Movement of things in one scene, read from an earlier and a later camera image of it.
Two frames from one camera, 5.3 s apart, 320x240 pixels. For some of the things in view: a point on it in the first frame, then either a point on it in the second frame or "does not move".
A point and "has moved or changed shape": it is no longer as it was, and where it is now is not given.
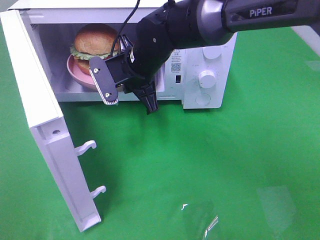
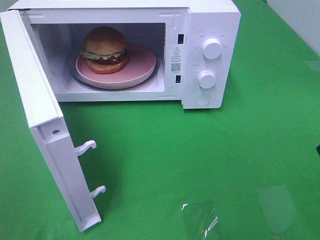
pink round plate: [78, 75] has moved or changed shape
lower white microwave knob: [207, 79] does not move
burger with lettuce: [93, 40] has moved or changed shape
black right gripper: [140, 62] -> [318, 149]
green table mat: [248, 170] does not move
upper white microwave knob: [212, 52] does not move
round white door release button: [203, 99] does not move
